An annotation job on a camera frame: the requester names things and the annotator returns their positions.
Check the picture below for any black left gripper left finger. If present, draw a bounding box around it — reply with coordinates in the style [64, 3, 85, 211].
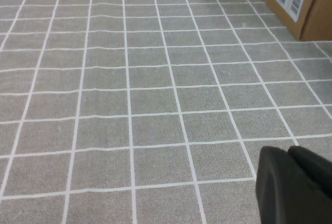
[255, 145, 332, 224]

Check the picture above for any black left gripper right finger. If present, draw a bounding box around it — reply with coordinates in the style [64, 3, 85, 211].
[288, 144, 332, 201]

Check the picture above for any brown cardboard shoe box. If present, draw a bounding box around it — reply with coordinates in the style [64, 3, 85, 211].
[248, 0, 332, 42]

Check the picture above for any grey checkered tablecloth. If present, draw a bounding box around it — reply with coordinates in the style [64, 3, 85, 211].
[0, 0, 332, 224]

